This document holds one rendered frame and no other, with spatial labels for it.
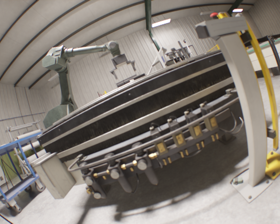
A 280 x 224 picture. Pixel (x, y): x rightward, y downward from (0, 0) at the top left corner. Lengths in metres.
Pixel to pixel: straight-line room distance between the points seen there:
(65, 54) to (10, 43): 5.44
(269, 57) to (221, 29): 3.06
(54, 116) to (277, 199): 2.37
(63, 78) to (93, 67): 6.87
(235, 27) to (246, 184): 0.85
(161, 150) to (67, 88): 2.00
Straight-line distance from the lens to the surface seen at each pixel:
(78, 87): 9.48
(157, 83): 0.82
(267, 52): 3.60
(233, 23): 0.66
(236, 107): 0.95
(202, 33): 0.56
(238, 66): 0.57
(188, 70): 0.88
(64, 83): 2.40
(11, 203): 2.42
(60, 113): 1.93
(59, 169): 1.14
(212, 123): 0.73
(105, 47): 2.09
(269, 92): 0.79
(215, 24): 0.58
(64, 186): 1.14
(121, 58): 1.96
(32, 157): 5.82
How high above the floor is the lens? 0.71
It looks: 4 degrees down
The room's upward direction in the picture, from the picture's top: 24 degrees counter-clockwise
